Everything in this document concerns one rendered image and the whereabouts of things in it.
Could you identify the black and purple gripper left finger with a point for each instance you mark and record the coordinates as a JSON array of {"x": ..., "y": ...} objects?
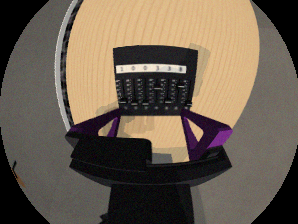
[{"x": 93, "y": 125}]

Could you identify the black lighting desk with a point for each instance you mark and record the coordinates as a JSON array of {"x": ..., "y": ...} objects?
[{"x": 140, "y": 68}]

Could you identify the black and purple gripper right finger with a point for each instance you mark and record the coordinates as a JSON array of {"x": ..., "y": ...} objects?
[{"x": 215, "y": 133}]

